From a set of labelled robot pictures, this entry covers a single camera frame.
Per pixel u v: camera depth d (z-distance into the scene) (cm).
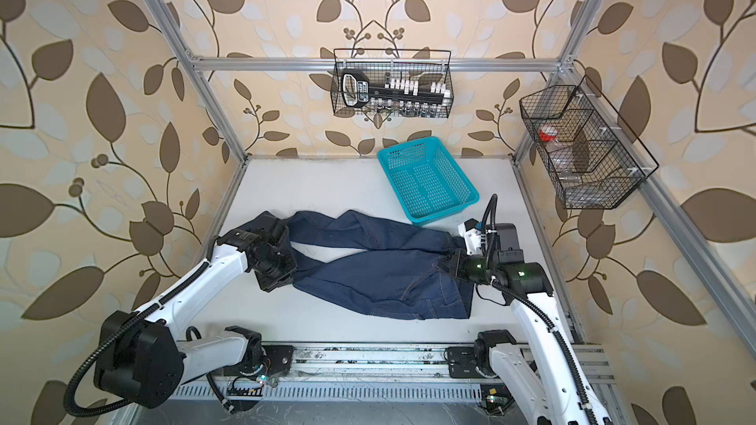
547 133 81
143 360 40
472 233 68
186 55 89
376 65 91
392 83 82
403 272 87
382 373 74
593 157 73
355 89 84
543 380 43
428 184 112
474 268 63
